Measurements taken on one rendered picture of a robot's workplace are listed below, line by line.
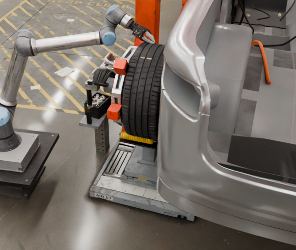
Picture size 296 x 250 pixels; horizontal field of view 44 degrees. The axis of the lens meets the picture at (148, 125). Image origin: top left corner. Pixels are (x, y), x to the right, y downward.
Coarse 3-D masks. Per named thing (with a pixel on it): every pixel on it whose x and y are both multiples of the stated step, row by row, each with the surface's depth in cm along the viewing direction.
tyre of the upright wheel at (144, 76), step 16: (144, 48) 242; (160, 48) 241; (144, 64) 232; (160, 64) 230; (128, 80) 230; (144, 80) 228; (160, 80) 226; (128, 96) 231; (144, 96) 229; (128, 112) 235; (144, 112) 232; (128, 128) 245; (144, 128) 240
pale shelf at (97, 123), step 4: (84, 116) 303; (104, 116) 303; (84, 120) 298; (92, 120) 299; (96, 120) 299; (100, 120) 299; (104, 120) 302; (80, 124) 296; (84, 124) 294; (92, 124) 294; (96, 124) 294; (100, 124) 295; (96, 128) 294
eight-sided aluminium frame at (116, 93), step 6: (132, 48) 254; (126, 54) 246; (132, 54) 246; (114, 84) 237; (120, 84) 237; (114, 90) 237; (120, 90) 236; (114, 96) 238; (120, 96) 237; (114, 102) 241; (120, 102) 239; (114, 120) 249; (120, 120) 248
